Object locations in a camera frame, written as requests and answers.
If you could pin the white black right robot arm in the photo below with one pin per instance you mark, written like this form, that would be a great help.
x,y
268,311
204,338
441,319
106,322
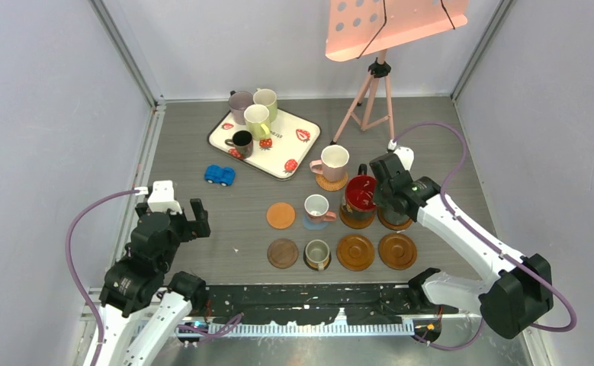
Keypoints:
x,y
512,291

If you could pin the dark brown wooden coaster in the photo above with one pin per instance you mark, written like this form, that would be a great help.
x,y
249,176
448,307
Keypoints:
x,y
282,253

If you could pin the red black mug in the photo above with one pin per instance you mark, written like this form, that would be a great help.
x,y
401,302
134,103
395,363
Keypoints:
x,y
358,198

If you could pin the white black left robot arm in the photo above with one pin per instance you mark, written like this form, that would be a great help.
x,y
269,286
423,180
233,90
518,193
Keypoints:
x,y
132,282

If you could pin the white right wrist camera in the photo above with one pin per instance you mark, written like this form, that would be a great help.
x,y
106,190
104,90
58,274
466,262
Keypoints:
x,y
405,154

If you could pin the white serving tray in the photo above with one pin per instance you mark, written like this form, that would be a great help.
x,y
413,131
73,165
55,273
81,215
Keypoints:
x,y
292,137

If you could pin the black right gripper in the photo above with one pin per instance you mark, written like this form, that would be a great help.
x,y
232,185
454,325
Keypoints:
x,y
377,193

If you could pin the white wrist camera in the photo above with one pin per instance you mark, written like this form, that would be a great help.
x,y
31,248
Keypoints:
x,y
158,197
405,154

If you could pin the grey small mug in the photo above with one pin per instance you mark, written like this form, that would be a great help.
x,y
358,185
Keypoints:
x,y
317,250

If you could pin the pink handled floral mug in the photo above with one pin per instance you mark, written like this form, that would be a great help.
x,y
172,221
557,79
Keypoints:
x,y
318,210

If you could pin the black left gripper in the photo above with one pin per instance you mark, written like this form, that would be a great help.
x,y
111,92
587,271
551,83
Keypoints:
x,y
201,227

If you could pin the cream white mug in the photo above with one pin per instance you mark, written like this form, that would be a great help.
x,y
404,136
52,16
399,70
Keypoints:
x,y
257,118

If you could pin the plain orange round coaster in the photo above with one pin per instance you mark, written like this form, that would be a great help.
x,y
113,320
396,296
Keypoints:
x,y
280,215

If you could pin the blue toy car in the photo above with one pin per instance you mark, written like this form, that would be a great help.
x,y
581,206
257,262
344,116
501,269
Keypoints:
x,y
224,176

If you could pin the pink music stand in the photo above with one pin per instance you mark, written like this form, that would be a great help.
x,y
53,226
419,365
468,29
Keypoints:
x,y
363,28

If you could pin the orange black-rimmed coaster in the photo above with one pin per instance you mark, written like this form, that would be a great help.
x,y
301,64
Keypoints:
x,y
317,266

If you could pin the dark teal mug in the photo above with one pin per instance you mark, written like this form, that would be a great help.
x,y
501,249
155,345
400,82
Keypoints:
x,y
393,216

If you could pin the blue smiley foam coaster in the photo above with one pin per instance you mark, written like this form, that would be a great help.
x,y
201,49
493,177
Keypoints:
x,y
308,224

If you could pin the black small mug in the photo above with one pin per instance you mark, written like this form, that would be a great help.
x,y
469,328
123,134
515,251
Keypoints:
x,y
241,144

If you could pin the glossy brown grooved wooden coaster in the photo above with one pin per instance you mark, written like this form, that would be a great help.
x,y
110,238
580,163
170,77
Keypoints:
x,y
397,251

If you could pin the mauve mug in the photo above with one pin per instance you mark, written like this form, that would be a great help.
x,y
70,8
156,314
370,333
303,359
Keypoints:
x,y
238,102

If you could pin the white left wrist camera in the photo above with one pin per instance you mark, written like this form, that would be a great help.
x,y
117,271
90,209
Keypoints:
x,y
158,197

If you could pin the woven orange rattan coaster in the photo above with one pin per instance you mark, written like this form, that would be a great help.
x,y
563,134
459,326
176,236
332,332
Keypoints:
x,y
327,185

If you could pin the pale green mug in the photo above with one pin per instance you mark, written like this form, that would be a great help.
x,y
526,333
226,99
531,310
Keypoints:
x,y
268,98

